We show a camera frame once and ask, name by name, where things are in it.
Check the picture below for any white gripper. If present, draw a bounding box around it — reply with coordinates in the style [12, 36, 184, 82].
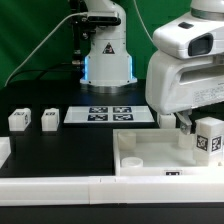
[145, 51, 224, 135]

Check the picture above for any white square tabletop part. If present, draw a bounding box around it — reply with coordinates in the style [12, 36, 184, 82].
[113, 129, 224, 176]

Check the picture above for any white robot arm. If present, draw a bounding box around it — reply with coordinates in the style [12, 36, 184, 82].
[80, 0, 224, 133]

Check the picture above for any white front obstacle rail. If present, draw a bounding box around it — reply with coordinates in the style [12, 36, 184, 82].
[0, 175, 224, 206]

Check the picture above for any white obstacle rail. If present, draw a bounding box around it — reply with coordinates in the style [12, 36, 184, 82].
[0, 137, 11, 168]
[0, 175, 224, 206]

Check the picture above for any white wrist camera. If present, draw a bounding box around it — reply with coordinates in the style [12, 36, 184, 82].
[153, 13, 224, 59]

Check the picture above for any white marker base plate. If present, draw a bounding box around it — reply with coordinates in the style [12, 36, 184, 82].
[64, 106, 154, 124]

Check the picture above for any white cable right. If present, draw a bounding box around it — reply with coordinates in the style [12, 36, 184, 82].
[133, 0, 158, 46]

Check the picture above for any white cable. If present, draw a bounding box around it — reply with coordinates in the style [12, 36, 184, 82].
[133, 0, 158, 46]
[3, 12, 88, 88]

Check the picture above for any black camera stand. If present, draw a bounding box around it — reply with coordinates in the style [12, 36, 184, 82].
[68, 0, 88, 72]

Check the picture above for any white cable left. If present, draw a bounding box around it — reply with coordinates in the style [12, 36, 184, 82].
[3, 12, 88, 88]

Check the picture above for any white left obstacle rail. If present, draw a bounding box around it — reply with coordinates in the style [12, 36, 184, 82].
[0, 137, 11, 168]

